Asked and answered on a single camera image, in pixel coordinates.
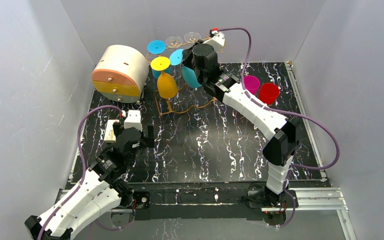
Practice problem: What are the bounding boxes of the yellow wine glass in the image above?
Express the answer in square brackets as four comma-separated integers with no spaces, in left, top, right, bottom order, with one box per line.
[150,56,178,99]

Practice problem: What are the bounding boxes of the gold wire glass rack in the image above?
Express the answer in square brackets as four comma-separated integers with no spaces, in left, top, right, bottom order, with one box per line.
[147,34,217,116]

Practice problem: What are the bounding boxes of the small white card box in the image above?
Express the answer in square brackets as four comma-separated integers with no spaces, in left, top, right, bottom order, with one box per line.
[103,119,120,144]

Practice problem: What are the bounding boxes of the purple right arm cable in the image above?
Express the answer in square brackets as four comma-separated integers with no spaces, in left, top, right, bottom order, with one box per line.
[213,27,341,229]

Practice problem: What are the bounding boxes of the clear wine glass left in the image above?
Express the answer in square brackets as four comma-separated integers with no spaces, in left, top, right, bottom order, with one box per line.
[165,35,183,48]

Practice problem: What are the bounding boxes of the clear wine glass right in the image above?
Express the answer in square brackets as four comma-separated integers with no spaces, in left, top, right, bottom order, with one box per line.
[183,32,201,43]

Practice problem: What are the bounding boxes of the clear wine glass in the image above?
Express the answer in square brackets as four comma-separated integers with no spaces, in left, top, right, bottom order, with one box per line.
[165,35,183,48]
[183,32,201,43]

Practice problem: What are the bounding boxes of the red wine glass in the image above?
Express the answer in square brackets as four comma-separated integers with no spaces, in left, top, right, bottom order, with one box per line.
[258,82,280,106]

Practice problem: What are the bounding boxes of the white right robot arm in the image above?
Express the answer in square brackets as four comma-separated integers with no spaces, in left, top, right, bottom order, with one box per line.
[181,40,302,207]

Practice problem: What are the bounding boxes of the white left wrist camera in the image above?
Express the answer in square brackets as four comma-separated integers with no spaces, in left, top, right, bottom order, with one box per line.
[120,109,143,132]

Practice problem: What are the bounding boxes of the light blue wine glass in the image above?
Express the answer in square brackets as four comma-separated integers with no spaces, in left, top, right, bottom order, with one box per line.
[169,49,202,89]

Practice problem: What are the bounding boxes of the round drawer storage box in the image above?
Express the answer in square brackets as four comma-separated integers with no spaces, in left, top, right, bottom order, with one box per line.
[91,44,149,104]

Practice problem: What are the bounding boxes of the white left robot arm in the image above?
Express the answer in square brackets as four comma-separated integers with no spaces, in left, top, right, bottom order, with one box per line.
[24,122,155,240]

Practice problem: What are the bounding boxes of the magenta wine glass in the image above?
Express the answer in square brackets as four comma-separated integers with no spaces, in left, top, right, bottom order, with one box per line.
[243,75,261,95]

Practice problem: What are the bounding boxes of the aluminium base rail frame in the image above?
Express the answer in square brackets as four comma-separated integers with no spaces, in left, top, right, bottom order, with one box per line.
[51,61,359,240]

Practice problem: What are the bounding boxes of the rear blue wine glass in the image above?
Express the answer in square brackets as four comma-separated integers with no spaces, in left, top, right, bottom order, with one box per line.
[147,40,172,79]

